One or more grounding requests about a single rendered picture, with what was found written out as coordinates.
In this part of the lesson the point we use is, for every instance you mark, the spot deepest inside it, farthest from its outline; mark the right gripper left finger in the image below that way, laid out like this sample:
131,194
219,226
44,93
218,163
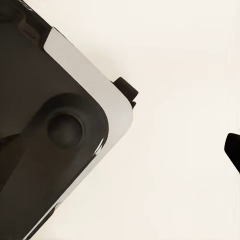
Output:
12,149

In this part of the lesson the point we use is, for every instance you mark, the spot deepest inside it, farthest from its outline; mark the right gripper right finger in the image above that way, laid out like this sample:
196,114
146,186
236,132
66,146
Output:
232,149

